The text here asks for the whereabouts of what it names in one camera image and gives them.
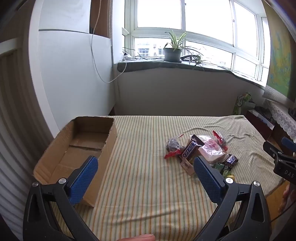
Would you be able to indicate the brown cardboard box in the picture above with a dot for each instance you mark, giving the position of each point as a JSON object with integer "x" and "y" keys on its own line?
{"x": 69, "y": 153}

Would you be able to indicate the small dark candy bar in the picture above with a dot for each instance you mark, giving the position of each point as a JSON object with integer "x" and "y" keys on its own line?
{"x": 231, "y": 160}

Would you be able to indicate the ribbed white door panel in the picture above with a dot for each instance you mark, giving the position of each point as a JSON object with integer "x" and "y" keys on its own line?
{"x": 13, "y": 139}

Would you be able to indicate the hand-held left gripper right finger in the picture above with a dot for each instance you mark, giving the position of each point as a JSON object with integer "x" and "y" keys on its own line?
{"x": 208, "y": 179}

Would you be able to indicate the clear bread packet pink print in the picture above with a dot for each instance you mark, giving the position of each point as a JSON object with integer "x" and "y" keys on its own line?
{"x": 211, "y": 148}

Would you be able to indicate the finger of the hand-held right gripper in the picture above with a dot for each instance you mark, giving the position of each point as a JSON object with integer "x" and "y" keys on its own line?
{"x": 270, "y": 148}
{"x": 289, "y": 141}

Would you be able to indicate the white power strip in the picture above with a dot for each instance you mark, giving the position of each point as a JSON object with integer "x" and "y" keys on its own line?
{"x": 126, "y": 56}

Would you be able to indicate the person's right hand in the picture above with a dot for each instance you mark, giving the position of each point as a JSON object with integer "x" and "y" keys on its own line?
{"x": 286, "y": 197}

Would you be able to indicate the green candy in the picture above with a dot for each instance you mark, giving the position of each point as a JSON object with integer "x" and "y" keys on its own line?
{"x": 219, "y": 166}

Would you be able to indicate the brown chocolate bar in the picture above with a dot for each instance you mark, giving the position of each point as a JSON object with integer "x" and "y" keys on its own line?
{"x": 190, "y": 148}

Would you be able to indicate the striped bed sheet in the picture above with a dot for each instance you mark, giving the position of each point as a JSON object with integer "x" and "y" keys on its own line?
{"x": 143, "y": 173}

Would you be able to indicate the white framed window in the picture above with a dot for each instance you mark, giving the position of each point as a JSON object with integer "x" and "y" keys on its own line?
{"x": 150, "y": 32}

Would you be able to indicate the white lace-covered side table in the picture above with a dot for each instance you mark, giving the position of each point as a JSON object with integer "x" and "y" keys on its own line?
{"x": 284, "y": 118}

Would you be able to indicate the person's left hand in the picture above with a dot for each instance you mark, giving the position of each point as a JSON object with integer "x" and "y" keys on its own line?
{"x": 141, "y": 238}

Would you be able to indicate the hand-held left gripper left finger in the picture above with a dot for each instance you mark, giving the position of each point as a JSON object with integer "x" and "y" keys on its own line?
{"x": 84, "y": 179}

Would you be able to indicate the wall map poster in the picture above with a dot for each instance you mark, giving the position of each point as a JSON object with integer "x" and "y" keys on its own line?
{"x": 279, "y": 58}

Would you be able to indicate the black round object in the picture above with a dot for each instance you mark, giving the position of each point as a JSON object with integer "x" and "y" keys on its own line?
{"x": 186, "y": 58}

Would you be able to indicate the green gift bag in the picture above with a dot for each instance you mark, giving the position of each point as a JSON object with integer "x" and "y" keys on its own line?
{"x": 240, "y": 102}

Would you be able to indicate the dark red box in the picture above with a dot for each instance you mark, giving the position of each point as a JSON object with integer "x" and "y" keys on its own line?
{"x": 259, "y": 125}

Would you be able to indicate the spider plant in grey pot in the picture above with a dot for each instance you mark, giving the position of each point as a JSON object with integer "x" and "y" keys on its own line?
{"x": 172, "y": 54}

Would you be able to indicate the white wardrobe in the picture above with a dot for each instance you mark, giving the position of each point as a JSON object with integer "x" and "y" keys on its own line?
{"x": 69, "y": 81}

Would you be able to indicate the yellow candy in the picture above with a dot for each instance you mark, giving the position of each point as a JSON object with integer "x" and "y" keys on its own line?
{"x": 230, "y": 178}

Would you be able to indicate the beige snack packet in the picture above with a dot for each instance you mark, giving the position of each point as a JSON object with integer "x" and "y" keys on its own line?
{"x": 186, "y": 166}

